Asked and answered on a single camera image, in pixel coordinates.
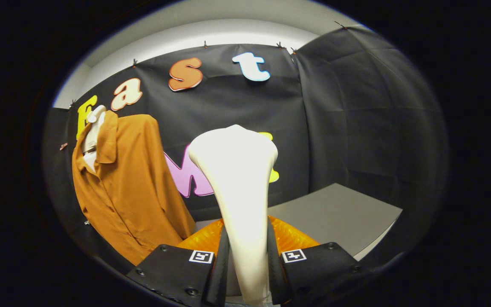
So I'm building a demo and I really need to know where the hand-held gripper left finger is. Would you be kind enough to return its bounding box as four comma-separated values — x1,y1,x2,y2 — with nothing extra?
126,218,231,307

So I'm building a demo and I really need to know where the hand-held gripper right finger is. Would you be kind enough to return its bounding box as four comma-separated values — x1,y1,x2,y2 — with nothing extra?
267,215,372,305

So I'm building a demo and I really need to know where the white garment steamer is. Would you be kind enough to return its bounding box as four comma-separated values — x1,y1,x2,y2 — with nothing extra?
188,125,279,305

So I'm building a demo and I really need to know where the brown button-up shirt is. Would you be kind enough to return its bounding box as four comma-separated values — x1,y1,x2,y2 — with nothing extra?
72,111,196,266

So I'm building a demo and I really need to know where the grey side table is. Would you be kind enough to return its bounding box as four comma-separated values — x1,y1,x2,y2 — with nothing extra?
194,183,403,261

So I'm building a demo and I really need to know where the black backdrop cloth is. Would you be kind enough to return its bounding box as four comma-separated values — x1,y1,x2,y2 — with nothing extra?
43,26,448,278

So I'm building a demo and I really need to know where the white mannequin torso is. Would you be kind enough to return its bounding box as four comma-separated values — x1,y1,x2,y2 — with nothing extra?
81,105,107,173

